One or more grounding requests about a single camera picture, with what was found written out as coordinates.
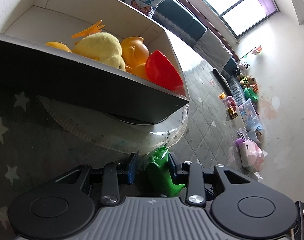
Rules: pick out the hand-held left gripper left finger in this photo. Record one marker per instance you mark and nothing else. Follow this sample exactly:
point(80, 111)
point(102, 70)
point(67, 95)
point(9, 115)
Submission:
point(133, 167)

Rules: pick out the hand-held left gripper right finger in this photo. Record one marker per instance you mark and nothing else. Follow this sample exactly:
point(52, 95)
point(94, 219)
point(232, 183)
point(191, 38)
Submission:
point(173, 166)

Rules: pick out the green plastic toy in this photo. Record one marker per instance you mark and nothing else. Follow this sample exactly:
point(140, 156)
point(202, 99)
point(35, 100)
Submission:
point(159, 175)

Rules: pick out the red half apple toy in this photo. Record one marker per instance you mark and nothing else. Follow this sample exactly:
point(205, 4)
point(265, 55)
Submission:
point(162, 72)

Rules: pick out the grey cardboard box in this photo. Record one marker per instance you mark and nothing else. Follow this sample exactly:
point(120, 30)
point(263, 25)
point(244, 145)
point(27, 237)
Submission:
point(54, 80)

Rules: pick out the yellow plush duck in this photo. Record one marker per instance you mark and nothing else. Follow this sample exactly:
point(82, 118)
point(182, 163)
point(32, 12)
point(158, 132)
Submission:
point(99, 47)

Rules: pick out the plastic bag of pink items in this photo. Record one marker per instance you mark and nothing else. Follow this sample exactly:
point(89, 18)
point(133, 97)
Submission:
point(253, 155)

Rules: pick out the small purple item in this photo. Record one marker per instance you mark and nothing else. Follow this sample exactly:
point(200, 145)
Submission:
point(240, 142)

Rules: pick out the yellow toy truck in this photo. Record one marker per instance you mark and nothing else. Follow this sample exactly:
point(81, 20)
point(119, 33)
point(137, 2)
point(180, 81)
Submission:
point(232, 113)

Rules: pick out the small orange toy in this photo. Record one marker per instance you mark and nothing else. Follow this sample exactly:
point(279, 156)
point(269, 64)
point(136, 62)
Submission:
point(222, 96)

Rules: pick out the pink toy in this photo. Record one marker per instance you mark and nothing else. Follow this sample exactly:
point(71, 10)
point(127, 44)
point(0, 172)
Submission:
point(230, 102)

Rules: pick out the clear plastic storage box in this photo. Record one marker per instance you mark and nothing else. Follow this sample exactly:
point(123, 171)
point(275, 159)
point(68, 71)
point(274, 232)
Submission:
point(251, 116)

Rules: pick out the green plastic bowl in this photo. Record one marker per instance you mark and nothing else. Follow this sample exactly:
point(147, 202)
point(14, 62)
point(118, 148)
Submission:
point(251, 95)

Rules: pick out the brown plush toy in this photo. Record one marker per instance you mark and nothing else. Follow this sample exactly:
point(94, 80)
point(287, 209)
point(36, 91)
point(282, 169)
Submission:
point(249, 81)

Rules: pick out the quilted star table cover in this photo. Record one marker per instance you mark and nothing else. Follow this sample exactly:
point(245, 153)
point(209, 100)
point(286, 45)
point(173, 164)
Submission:
point(17, 135)

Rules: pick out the black and white plush toy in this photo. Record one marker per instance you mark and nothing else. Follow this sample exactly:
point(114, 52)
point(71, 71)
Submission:
point(244, 68)

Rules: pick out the grey cushion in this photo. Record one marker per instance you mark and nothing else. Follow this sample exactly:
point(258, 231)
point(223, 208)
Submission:
point(211, 48)

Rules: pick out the colourful pinwheel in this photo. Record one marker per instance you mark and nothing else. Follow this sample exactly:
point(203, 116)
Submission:
point(257, 50)

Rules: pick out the window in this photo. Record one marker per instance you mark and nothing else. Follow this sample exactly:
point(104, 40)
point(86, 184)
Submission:
point(231, 7)

